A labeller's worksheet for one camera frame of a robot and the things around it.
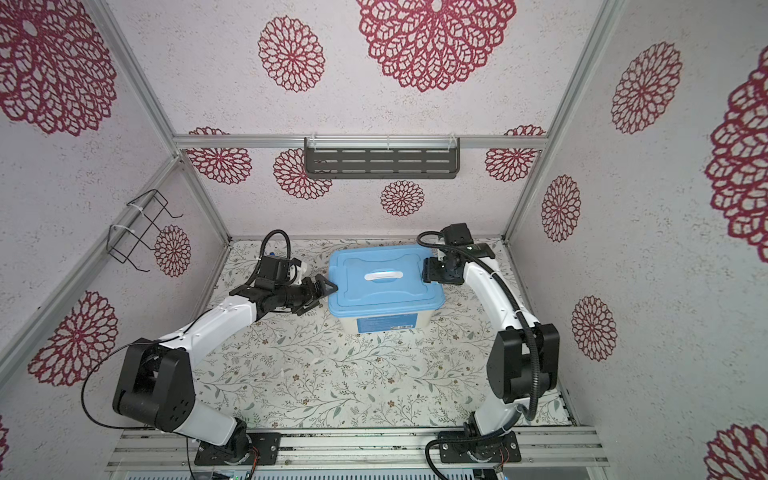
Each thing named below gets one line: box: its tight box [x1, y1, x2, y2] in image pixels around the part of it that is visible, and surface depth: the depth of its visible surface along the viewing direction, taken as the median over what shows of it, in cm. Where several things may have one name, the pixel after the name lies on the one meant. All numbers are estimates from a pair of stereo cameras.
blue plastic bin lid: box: [328, 244, 446, 316], surface depth 87 cm
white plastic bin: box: [339, 308, 438, 334], surface depth 89 cm
